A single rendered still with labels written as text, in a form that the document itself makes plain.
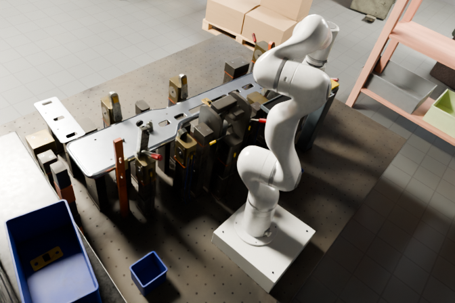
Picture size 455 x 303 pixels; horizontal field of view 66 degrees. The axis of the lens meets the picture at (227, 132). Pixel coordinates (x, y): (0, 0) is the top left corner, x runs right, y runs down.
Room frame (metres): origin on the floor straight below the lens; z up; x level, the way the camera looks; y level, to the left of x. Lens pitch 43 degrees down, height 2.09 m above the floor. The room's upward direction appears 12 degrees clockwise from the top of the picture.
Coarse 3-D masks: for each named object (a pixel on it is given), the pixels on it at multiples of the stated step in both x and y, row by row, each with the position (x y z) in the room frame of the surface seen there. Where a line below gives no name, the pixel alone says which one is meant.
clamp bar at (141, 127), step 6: (138, 120) 0.88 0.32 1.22; (138, 126) 0.88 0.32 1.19; (144, 126) 0.88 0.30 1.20; (138, 132) 0.86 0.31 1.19; (144, 132) 0.85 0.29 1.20; (138, 138) 0.86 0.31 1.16; (144, 138) 0.86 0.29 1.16; (138, 144) 0.86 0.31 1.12; (144, 144) 0.86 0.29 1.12; (138, 150) 0.86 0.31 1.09
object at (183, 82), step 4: (180, 76) 1.36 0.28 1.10; (184, 76) 1.37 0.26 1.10; (180, 80) 1.35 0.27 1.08; (184, 80) 1.36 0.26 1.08; (180, 84) 1.35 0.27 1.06; (184, 84) 1.35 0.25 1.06; (184, 88) 1.36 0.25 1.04; (184, 92) 1.35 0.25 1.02; (180, 96) 1.35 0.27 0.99; (184, 96) 1.35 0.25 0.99
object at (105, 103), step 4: (100, 100) 1.14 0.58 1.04; (104, 100) 1.14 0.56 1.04; (108, 100) 1.15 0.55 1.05; (104, 104) 1.12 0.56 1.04; (108, 104) 1.12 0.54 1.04; (120, 104) 1.14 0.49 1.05; (104, 108) 1.12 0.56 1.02; (108, 108) 1.10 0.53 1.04; (104, 112) 1.12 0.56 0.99; (108, 112) 1.10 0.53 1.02; (104, 116) 1.13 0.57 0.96; (108, 116) 1.10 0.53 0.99; (104, 120) 1.13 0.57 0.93; (108, 120) 1.10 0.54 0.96; (112, 120) 1.10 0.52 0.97; (120, 120) 1.12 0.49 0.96; (104, 124) 1.15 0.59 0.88; (108, 124) 1.11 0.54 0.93
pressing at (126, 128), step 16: (240, 80) 1.57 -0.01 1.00; (208, 96) 1.38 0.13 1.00; (144, 112) 1.17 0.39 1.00; (160, 112) 1.19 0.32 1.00; (176, 112) 1.21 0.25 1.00; (112, 128) 1.03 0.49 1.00; (128, 128) 1.05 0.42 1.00; (160, 128) 1.09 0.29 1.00; (176, 128) 1.11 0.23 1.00; (80, 144) 0.90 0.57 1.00; (96, 144) 0.92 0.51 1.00; (112, 144) 0.94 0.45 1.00; (128, 144) 0.96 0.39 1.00; (160, 144) 0.99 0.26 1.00; (80, 160) 0.82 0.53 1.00; (96, 160) 0.84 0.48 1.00; (112, 160) 0.86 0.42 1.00; (128, 160) 0.87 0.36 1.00; (96, 176) 0.77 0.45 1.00
